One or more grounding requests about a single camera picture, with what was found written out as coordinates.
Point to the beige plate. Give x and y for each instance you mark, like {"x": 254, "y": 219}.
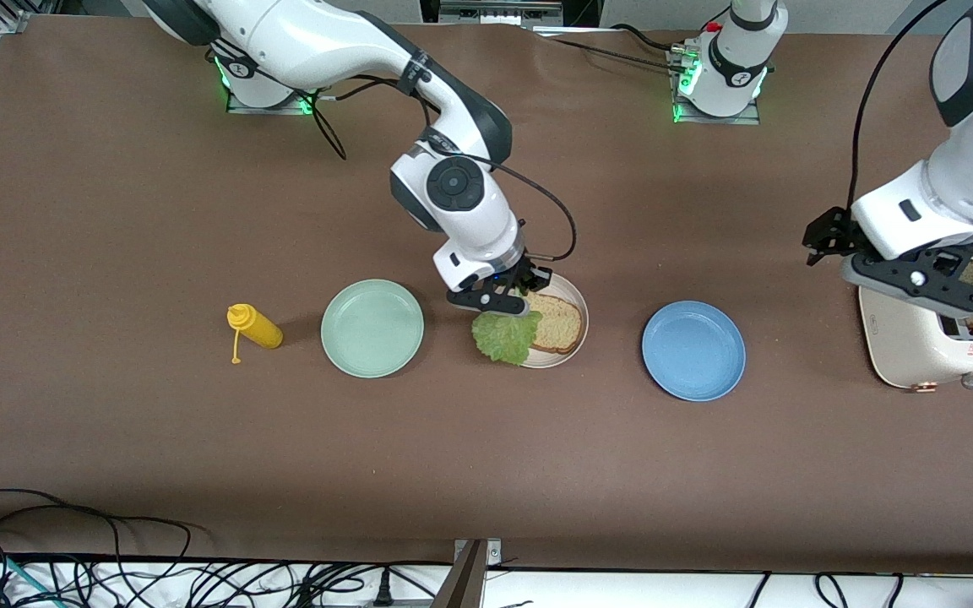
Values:
{"x": 567, "y": 359}

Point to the yellow mustard squeeze bottle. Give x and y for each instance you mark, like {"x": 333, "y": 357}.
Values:
{"x": 258, "y": 328}

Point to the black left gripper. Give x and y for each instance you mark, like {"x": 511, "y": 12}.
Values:
{"x": 827, "y": 230}

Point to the black power plug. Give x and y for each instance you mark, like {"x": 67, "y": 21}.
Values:
{"x": 383, "y": 591}

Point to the dark metal fixture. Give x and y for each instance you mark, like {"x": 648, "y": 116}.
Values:
{"x": 499, "y": 13}

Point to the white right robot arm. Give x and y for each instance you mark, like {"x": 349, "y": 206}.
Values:
{"x": 326, "y": 38}

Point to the green plate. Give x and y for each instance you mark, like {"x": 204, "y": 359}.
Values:
{"x": 372, "y": 328}

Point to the grey metal bracket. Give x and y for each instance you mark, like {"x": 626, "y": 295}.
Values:
{"x": 465, "y": 583}

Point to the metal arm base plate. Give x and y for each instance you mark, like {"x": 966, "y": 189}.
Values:
{"x": 719, "y": 121}
{"x": 267, "y": 108}

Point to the green lettuce leaf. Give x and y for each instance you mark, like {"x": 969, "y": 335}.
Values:
{"x": 503, "y": 338}

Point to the blue plate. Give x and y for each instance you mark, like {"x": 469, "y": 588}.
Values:
{"x": 693, "y": 350}

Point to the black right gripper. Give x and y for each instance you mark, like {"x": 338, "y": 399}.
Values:
{"x": 529, "y": 277}

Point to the white toaster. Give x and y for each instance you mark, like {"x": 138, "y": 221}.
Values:
{"x": 905, "y": 338}

